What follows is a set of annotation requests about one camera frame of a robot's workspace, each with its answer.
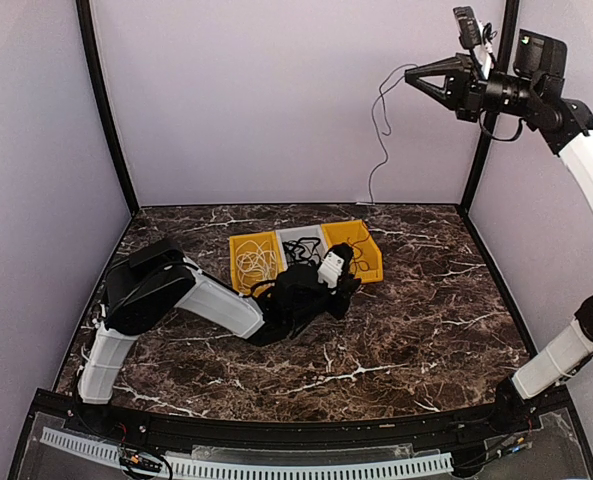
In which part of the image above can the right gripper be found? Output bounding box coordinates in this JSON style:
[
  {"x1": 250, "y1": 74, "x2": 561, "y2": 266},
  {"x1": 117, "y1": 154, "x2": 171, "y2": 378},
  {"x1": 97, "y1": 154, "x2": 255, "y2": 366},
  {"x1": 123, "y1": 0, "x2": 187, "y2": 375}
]
[{"x1": 407, "y1": 51, "x2": 541, "y2": 121}]

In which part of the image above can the yellow bin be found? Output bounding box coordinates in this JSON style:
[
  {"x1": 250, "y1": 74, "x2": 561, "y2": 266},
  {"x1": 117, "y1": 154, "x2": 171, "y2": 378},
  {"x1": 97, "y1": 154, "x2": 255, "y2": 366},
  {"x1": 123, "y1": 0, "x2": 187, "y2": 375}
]
[
  {"x1": 321, "y1": 220, "x2": 384, "y2": 284},
  {"x1": 229, "y1": 231, "x2": 282, "y2": 294}
]

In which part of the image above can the thick black cable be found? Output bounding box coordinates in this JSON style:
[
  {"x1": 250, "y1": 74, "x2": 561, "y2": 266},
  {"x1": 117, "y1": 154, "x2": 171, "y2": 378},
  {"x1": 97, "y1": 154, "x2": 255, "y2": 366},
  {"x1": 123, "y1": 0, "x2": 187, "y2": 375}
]
[{"x1": 281, "y1": 236, "x2": 325, "y2": 266}]

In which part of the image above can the white bin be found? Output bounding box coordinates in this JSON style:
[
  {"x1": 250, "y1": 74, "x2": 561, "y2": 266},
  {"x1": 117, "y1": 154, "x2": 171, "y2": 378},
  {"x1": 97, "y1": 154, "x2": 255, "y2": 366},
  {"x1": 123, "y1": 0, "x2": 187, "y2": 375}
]
[{"x1": 275, "y1": 225, "x2": 328, "y2": 271}]

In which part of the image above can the blue white thin cable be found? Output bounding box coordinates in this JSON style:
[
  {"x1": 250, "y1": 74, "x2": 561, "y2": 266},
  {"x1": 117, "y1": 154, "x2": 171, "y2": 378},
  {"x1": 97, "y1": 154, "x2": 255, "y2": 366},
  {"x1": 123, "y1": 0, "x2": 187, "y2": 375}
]
[{"x1": 366, "y1": 62, "x2": 419, "y2": 204}]

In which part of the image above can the thick white cable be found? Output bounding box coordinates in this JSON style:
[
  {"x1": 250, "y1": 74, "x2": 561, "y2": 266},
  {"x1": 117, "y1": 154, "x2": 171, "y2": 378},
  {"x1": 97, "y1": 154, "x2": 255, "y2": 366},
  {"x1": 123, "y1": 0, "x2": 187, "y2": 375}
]
[{"x1": 235, "y1": 254, "x2": 280, "y2": 291}]

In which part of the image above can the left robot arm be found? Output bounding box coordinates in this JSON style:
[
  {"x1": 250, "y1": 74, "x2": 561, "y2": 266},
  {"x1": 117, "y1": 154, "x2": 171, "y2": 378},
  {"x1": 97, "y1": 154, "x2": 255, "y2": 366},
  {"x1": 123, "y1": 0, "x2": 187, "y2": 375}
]
[{"x1": 76, "y1": 238, "x2": 361, "y2": 436}]

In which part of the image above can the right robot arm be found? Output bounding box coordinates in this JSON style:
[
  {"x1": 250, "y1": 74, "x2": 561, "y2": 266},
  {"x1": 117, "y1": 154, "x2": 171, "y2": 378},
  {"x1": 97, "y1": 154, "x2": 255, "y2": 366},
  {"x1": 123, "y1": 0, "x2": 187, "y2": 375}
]
[{"x1": 414, "y1": 24, "x2": 593, "y2": 406}]

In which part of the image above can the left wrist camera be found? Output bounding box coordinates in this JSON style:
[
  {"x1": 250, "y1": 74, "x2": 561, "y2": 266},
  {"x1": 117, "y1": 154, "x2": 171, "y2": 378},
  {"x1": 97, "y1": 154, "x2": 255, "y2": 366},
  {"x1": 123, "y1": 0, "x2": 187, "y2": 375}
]
[{"x1": 317, "y1": 242, "x2": 354, "y2": 290}]

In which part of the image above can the right black frame post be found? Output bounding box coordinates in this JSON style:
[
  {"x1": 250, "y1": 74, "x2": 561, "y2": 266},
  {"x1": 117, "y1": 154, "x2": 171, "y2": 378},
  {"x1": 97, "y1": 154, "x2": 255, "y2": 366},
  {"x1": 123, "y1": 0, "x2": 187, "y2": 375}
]
[{"x1": 460, "y1": 0, "x2": 521, "y2": 216}]

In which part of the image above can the black frame post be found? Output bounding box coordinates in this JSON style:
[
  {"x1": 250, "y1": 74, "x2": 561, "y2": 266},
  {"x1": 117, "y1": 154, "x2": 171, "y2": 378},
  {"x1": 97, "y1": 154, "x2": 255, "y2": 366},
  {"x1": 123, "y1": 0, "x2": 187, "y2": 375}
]
[
  {"x1": 75, "y1": 0, "x2": 140, "y2": 216},
  {"x1": 460, "y1": 0, "x2": 521, "y2": 216}
]

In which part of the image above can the black front rail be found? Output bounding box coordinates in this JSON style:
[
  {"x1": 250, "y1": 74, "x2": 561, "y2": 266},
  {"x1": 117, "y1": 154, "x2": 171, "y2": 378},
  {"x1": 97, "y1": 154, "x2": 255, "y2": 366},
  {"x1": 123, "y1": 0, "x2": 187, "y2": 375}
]
[{"x1": 30, "y1": 387, "x2": 542, "y2": 451}]

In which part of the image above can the white slotted cable duct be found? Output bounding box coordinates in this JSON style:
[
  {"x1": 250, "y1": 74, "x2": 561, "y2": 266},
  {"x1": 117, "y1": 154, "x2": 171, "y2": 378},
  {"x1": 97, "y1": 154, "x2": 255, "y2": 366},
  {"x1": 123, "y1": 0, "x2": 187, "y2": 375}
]
[{"x1": 40, "y1": 426, "x2": 454, "y2": 479}]

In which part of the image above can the left black frame post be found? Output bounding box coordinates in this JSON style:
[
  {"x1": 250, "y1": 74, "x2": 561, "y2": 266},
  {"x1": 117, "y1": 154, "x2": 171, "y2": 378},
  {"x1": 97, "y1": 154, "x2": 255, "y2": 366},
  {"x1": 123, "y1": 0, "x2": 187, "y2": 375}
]
[{"x1": 75, "y1": 0, "x2": 140, "y2": 216}]

